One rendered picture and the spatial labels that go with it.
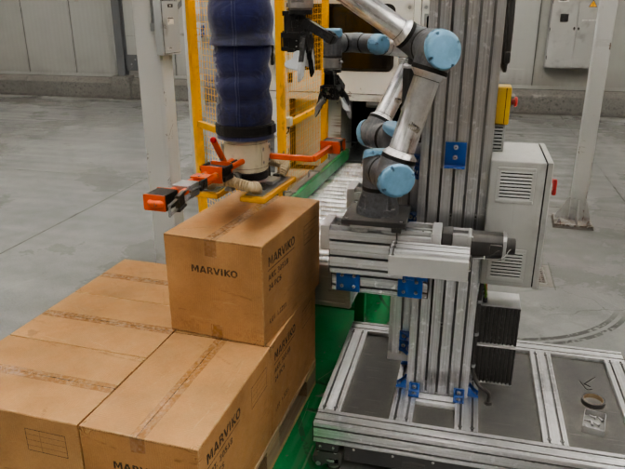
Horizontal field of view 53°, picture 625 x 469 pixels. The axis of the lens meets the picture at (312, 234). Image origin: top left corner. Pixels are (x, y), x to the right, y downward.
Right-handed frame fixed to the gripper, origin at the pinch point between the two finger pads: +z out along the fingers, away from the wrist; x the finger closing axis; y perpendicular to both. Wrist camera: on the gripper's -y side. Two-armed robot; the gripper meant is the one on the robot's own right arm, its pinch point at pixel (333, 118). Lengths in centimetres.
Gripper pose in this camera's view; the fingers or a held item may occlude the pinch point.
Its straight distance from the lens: 261.1
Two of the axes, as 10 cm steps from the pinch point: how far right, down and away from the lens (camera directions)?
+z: 0.0, 9.4, 3.5
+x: 9.5, 1.1, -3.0
